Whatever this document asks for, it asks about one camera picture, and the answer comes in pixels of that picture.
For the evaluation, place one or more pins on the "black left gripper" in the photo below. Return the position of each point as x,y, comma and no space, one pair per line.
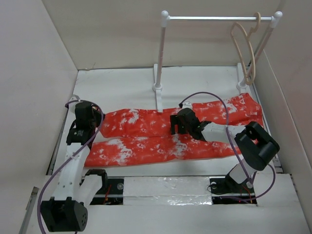
99,115

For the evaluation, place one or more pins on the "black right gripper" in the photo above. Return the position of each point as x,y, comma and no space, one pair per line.
175,120

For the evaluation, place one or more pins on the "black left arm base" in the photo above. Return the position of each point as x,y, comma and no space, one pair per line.
111,192

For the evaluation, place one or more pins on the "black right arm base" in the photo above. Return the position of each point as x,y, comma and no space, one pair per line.
231,189

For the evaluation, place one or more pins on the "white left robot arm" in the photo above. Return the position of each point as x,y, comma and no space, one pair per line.
63,200

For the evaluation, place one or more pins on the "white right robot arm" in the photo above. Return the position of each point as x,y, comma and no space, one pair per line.
254,143

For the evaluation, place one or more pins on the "white clothes rack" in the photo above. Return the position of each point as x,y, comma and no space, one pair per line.
247,25

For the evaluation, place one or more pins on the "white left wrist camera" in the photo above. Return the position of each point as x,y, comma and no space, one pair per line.
71,104

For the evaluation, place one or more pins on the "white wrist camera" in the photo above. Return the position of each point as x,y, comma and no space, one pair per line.
71,104
185,104

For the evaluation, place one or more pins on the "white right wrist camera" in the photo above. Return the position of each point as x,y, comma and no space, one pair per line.
185,104

